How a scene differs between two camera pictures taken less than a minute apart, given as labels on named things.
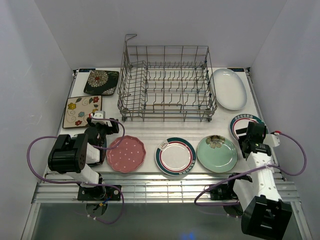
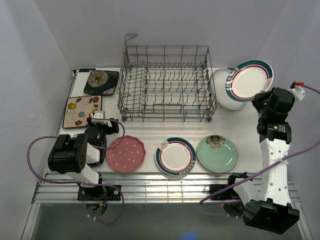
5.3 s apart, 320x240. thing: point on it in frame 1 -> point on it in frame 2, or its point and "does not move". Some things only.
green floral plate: [217, 154] does not move
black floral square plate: [101, 82] does not move
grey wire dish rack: [167, 83] does not move
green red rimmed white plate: [242, 121] -> [249, 78]
